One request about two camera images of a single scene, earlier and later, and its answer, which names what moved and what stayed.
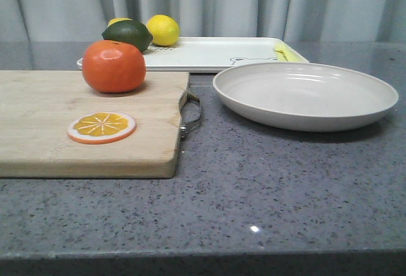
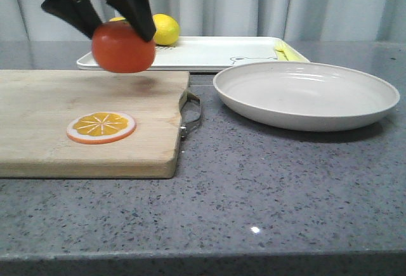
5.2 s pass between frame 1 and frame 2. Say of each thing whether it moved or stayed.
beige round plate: stayed
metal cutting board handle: stayed
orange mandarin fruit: moved
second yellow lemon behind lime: stayed
